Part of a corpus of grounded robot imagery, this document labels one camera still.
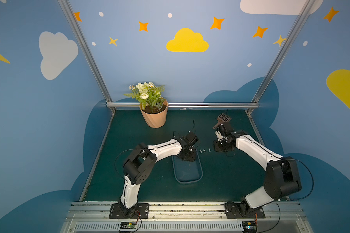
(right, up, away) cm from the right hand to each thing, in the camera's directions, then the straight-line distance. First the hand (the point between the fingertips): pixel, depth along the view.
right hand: (218, 146), depth 90 cm
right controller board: (+11, -38, -17) cm, 43 cm away
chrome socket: (-10, -4, +7) cm, 13 cm away
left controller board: (-51, -37, -19) cm, 65 cm away
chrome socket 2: (-4, -4, +8) cm, 9 cm away
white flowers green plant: (-44, +33, -2) cm, 55 cm away
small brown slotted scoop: (+10, +19, +24) cm, 33 cm away
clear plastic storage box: (-19, -16, 0) cm, 25 cm away
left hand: (-16, -7, 0) cm, 17 cm away
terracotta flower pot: (-42, +21, +13) cm, 49 cm away
